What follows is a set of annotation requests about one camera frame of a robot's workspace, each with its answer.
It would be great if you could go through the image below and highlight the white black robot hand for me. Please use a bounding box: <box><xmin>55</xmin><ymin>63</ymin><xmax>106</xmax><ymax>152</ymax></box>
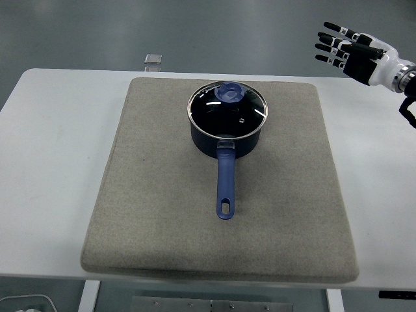
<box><xmin>314</xmin><ymin>21</ymin><xmax>403</xmax><ymax>87</ymax></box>

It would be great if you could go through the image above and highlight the glass lid with blue knob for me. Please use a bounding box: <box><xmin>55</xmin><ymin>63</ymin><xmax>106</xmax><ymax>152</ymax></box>
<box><xmin>187</xmin><ymin>81</ymin><xmax>270</xmax><ymax>139</ymax></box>

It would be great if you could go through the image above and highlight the black flat bar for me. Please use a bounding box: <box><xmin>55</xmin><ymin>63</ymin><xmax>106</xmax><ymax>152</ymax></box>
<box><xmin>378</xmin><ymin>290</ymin><xmax>416</xmax><ymax>300</ymax></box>

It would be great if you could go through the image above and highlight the white table leg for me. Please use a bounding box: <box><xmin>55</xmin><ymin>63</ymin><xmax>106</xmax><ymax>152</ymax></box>
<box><xmin>77</xmin><ymin>279</ymin><xmax>101</xmax><ymax>312</ymax></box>
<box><xmin>326</xmin><ymin>288</ymin><xmax>345</xmax><ymax>312</ymax></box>

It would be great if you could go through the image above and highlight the beige fabric mat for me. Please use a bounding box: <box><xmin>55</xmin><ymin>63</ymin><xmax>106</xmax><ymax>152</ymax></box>
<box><xmin>80</xmin><ymin>77</ymin><xmax>360</xmax><ymax>283</ymax></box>

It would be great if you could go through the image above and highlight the grey metal plate with screws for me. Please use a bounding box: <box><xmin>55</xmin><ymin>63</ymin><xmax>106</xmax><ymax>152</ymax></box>
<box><xmin>131</xmin><ymin>296</ymin><xmax>294</xmax><ymax>312</ymax></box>

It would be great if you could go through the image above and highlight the white plastic container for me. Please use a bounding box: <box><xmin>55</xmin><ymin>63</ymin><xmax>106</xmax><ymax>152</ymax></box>
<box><xmin>0</xmin><ymin>293</ymin><xmax>56</xmax><ymax>312</ymax></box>

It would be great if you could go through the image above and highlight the dark pot with blue handle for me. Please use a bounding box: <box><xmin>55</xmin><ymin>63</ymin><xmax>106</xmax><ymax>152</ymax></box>
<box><xmin>188</xmin><ymin>110</ymin><xmax>263</xmax><ymax>221</ymax></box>

